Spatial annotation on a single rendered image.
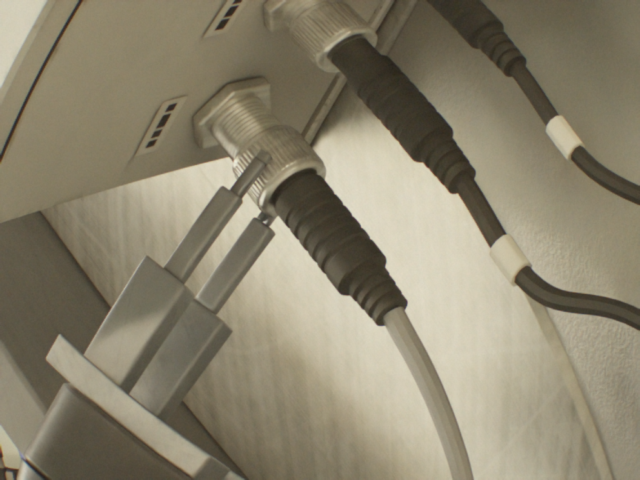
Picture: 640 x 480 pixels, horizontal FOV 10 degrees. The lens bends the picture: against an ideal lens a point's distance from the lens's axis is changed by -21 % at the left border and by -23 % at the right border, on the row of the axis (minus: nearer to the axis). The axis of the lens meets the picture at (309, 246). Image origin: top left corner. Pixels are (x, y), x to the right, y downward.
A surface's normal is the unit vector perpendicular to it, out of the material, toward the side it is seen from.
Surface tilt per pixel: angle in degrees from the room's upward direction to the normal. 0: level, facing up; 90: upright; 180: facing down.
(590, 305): 74
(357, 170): 90
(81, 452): 62
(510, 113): 90
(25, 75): 132
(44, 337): 38
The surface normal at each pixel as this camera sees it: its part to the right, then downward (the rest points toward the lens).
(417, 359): -0.13, -0.28
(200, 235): -0.33, -0.32
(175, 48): 0.55, 0.70
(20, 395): -0.74, 0.17
